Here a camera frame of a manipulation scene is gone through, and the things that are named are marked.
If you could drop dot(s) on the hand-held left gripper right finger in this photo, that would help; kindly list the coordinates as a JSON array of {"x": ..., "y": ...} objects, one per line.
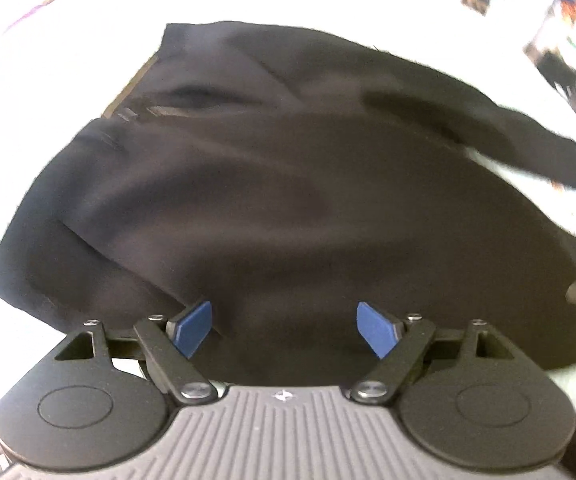
[{"x": 375, "y": 330}]

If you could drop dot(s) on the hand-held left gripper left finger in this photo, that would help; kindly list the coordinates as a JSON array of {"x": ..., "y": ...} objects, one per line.
[{"x": 193, "y": 327}]

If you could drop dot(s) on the black garment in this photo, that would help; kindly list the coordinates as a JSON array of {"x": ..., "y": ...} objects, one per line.
[{"x": 288, "y": 185}]

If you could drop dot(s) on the quilted bee print bedspread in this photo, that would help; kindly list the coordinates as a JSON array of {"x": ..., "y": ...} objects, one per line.
[{"x": 43, "y": 85}]

